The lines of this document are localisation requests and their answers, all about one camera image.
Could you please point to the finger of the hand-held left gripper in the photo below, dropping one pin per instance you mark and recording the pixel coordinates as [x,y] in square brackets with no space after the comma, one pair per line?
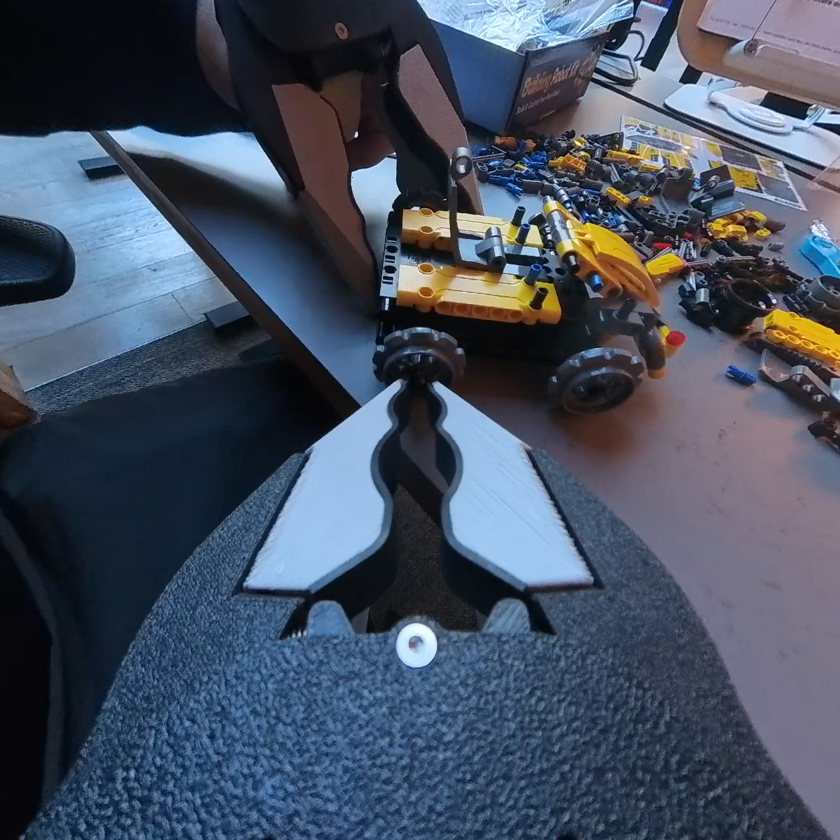
[433,118]
[321,164]

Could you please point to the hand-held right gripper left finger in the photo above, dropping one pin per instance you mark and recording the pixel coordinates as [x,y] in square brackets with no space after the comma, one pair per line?
[321,518]

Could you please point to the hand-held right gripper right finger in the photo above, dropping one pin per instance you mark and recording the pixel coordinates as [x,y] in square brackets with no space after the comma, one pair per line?
[512,518]

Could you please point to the yellow toy brick car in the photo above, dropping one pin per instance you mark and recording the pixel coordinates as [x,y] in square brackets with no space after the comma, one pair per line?
[472,295]

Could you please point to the person's left hand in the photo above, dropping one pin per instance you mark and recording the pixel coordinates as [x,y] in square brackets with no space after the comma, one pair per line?
[371,148]

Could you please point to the dark building kit box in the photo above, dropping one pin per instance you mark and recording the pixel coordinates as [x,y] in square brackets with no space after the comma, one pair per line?
[492,79]

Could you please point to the crinkled clear plastic wrap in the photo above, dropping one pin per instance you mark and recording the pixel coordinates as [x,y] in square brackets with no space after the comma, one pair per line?
[525,23]

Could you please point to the pile of small brick parts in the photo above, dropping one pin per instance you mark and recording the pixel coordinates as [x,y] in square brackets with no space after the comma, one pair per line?
[623,184]

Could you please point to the wooden display board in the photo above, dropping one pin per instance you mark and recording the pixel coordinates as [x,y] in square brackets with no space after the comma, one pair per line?
[689,39]

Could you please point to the blue connector pin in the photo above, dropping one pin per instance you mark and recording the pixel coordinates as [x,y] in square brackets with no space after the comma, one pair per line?
[740,375]

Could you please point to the yellow curved panel piece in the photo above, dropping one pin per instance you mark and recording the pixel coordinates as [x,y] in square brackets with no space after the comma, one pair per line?
[666,266]

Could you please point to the black chair armrest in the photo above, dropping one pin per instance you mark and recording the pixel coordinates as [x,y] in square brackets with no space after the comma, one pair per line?
[33,262]

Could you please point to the grey curved panel piece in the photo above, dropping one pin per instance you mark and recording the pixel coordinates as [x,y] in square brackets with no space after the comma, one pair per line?
[800,380]

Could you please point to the silver monitor stand base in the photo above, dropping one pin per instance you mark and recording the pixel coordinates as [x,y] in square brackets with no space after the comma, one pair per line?
[754,118]

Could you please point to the yellow and black sticker sheet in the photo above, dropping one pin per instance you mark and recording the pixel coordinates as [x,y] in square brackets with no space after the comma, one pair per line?
[754,164]

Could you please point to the printed paper sheet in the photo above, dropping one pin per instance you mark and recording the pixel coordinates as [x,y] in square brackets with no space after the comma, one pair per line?
[754,16]

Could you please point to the yellow rectangular panel piece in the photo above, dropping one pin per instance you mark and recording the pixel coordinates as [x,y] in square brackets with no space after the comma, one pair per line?
[800,334]

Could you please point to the grey wheel hub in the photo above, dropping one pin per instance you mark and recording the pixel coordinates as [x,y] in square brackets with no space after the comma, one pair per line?
[820,292]

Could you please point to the blue brick separator tool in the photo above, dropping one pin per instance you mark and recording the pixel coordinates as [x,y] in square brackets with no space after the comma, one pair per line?
[820,256]

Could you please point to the wooden post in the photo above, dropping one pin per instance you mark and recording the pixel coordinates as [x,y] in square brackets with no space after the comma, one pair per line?
[13,394]

